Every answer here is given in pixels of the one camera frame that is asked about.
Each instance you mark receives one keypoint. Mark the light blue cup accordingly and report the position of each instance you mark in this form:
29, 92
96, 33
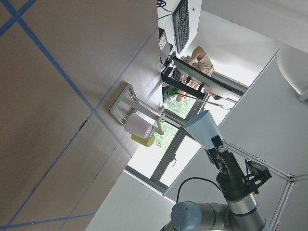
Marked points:
203, 128

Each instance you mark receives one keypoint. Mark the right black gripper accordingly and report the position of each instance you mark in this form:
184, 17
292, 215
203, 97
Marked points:
230, 178

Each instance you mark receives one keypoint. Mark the pink plastic cup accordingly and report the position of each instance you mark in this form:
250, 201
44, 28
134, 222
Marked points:
137, 126

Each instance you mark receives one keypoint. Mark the black keyboard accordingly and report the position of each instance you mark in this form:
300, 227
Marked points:
181, 25

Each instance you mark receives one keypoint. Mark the yellow plastic cup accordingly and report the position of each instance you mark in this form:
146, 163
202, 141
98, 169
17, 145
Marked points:
144, 142

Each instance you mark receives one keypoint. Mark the white wire cup rack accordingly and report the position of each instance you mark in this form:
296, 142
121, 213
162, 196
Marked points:
128, 103

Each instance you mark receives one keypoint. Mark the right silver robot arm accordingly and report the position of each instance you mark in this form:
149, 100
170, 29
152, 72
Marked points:
240, 213

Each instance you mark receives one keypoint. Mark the black monitor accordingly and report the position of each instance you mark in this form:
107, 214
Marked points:
197, 76

